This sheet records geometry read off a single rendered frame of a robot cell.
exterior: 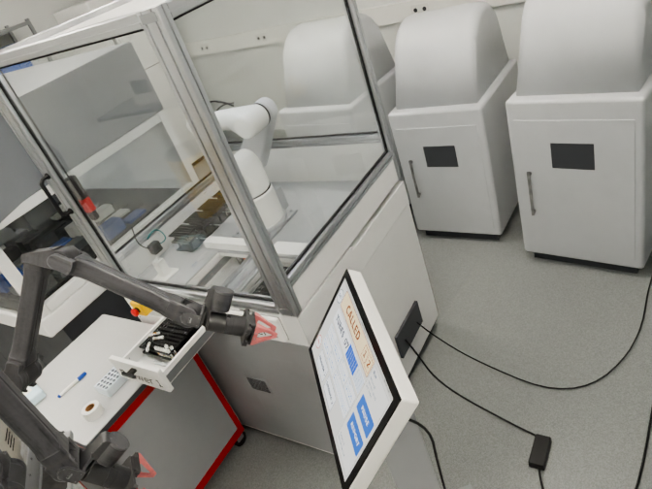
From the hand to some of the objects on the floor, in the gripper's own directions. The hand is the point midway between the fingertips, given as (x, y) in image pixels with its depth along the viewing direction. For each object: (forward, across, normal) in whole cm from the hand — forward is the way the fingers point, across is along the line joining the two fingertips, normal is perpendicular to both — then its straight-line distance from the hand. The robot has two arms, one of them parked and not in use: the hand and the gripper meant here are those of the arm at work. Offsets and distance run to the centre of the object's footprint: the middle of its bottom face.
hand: (274, 332), depth 157 cm
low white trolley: (0, -66, -140) cm, 155 cm away
